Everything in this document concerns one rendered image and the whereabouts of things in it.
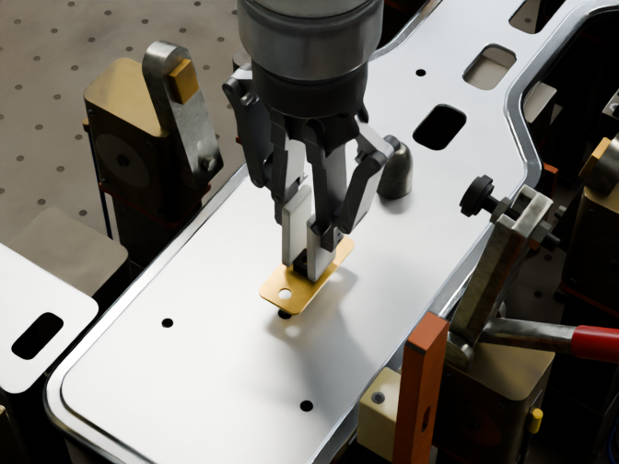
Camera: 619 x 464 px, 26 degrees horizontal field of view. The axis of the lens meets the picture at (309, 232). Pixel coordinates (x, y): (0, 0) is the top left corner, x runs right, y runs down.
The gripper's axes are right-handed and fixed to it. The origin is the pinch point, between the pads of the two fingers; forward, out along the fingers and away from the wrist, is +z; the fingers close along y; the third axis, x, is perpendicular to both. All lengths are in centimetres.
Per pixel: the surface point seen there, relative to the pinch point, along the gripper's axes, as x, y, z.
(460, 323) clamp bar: 2.0, -14.0, -2.2
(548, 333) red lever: 0.5, -19.8, -4.1
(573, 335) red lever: 0.6, -21.4, -5.5
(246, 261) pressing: 0.9, 5.4, 6.8
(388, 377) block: 7.1, -11.5, 0.3
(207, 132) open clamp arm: -6.5, 14.6, 4.1
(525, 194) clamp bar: -0.9, -15.7, -14.7
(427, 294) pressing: -4.6, -8.2, 6.8
